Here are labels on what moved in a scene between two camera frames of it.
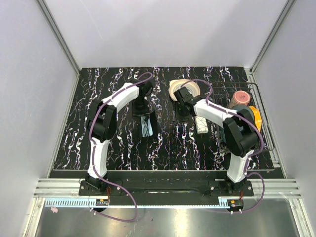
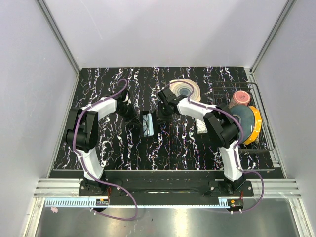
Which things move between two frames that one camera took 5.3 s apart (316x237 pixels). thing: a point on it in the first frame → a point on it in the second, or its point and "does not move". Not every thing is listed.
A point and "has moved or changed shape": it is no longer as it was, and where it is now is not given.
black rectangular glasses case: [153, 123] has moved or changed shape
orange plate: [257, 117] does not move
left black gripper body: [140, 106] → [128, 113]
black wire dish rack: [222, 93] does not move
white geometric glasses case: [201, 125] does not move
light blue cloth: [146, 126] does not move
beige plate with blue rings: [192, 87] does not move
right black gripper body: [180, 115] → [164, 114]
